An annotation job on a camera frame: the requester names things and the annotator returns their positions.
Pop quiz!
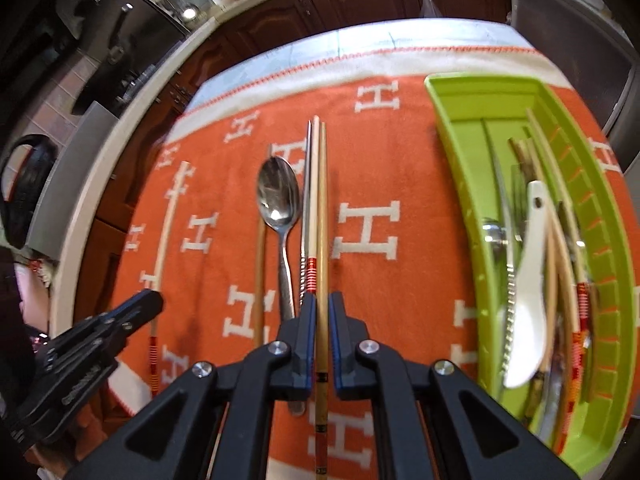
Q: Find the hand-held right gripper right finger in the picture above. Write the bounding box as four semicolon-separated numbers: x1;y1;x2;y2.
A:
329;292;581;480

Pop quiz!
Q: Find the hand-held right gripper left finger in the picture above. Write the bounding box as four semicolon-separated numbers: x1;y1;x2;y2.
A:
65;293;318;480

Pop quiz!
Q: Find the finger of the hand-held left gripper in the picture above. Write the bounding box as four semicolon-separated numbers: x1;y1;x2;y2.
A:
49;317;152;362
84;288;165;332

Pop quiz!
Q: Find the orange red banded chopstick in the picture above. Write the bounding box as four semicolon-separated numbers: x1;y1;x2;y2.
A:
149;161;191;395
557;280;593;456
525;108;596;321

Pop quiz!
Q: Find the dark brown wooden chopstick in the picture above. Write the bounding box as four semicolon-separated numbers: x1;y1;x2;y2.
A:
254;144;275;348
508;136;538;186

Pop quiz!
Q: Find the black banded wooden chopstick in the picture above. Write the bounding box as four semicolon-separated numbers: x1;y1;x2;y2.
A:
314;121;330;478

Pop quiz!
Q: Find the red banded wooden chopstick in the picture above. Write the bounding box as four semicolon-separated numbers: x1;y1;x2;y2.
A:
306;116;321;306

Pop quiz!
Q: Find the metal chopstick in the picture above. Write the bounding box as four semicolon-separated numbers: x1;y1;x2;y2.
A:
299;121;315;308

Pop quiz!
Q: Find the metal spoon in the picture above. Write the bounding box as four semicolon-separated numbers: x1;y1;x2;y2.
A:
481;217;507;263
256;156;307;417

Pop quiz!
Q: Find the serrated table knife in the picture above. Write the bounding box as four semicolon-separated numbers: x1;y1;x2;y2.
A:
486;127;518;378

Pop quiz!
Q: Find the white ceramic spoon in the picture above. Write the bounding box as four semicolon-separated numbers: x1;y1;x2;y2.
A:
502;180;551;390

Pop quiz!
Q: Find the green plastic tray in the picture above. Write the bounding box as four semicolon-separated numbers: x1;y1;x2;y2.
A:
424;73;635;480

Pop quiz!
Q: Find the metal fork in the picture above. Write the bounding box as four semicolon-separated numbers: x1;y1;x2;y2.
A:
511;172;531;261

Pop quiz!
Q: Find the orange printed blanket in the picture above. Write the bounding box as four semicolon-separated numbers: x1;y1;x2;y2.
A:
107;47;640;480

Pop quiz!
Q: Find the tall stainless steel panel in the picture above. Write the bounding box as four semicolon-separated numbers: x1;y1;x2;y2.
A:
70;0;188;116

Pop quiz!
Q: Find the light printed tablecloth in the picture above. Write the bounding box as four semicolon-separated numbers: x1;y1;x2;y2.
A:
190;19;531;106

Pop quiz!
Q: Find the grey refrigerator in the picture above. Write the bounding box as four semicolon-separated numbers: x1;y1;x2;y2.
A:
597;35;640;171

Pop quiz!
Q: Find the stainless steel appliance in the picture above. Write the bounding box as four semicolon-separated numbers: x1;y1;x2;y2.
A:
502;0;636;136

